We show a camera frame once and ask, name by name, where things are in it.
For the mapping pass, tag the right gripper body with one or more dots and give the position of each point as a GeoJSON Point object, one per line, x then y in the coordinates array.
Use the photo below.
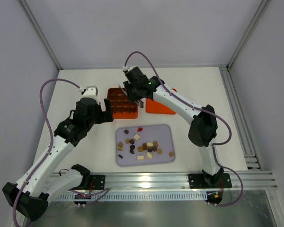
{"type": "Point", "coordinates": [132, 90]}

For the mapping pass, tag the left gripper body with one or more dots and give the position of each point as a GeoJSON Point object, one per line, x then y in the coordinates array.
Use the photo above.
{"type": "Point", "coordinates": [103, 112]}

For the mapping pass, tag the metal serving tongs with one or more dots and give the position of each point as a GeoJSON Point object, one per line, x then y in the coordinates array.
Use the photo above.
{"type": "Point", "coordinates": [139, 103]}

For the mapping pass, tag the white square chocolate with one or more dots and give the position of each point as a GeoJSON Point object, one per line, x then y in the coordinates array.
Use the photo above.
{"type": "Point", "coordinates": [136, 136]}

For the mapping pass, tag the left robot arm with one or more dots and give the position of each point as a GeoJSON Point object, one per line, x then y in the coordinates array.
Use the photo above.
{"type": "Point", "coordinates": [33, 192]}

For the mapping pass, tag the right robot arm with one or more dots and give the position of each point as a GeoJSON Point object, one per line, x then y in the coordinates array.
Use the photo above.
{"type": "Point", "coordinates": [203, 124]}

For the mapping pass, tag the orange chocolate tin box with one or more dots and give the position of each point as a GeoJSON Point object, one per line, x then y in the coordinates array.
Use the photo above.
{"type": "Point", "coordinates": [121, 106]}

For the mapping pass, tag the brown rectangular chocolate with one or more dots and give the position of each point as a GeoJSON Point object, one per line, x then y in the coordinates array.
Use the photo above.
{"type": "Point", "coordinates": [144, 145]}

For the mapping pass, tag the white swirl chocolate lower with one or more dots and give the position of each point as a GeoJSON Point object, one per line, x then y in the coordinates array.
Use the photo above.
{"type": "Point", "coordinates": [149, 155]}

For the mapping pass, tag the orange tin lid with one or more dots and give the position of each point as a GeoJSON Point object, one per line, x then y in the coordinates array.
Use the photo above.
{"type": "Point", "coordinates": [153, 107]}

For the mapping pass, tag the lavender plastic tray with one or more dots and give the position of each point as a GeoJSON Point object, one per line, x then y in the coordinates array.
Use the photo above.
{"type": "Point", "coordinates": [160, 133]}

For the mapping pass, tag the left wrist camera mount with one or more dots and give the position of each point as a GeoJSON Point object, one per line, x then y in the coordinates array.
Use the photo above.
{"type": "Point", "coordinates": [89, 92]}

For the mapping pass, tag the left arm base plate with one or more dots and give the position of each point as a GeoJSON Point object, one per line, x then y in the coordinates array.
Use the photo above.
{"type": "Point", "coordinates": [94, 182]}

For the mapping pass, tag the aluminium frame rail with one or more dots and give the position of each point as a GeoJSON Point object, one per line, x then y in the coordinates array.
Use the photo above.
{"type": "Point", "coordinates": [180, 180]}

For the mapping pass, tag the slotted cable duct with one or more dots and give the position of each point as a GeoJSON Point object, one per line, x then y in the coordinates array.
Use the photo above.
{"type": "Point", "coordinates": [136, 196]}

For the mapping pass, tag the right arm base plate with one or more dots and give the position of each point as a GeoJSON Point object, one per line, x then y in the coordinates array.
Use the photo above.
{"type": "Point", "coordinates": [200, 181]}

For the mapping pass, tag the right side aluminium rail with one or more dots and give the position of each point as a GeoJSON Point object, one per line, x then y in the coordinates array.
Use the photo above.
{"type": "Point", "coordinates": [247, 143]}

